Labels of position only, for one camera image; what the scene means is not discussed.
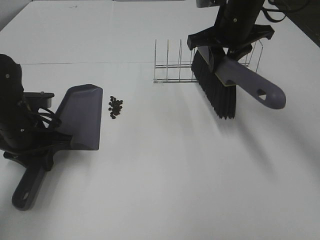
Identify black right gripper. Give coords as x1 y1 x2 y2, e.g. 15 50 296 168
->
187 16 275 73

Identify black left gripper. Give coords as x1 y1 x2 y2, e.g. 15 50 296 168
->
3 125 73 172

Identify grey hand brush black bristles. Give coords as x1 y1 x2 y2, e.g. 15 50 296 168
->
191 46 286 120

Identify grey plastic dustpan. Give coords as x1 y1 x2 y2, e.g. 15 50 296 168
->
11 84 103 211

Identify pile of coffee beans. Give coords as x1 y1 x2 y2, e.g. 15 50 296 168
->
108 95 124 119

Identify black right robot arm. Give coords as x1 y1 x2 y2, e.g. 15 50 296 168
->
187 0 275 72

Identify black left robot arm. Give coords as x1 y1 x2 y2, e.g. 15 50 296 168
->
0 54 71 171

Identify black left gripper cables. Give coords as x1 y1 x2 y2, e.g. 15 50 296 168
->
27 106 63 131

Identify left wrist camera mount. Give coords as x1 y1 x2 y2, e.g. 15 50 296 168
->
23 92 55 109

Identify chrome wire dish rack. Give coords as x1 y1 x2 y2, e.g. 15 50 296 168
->
153 39 264 84

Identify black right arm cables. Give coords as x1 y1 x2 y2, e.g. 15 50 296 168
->
259 0 312 25

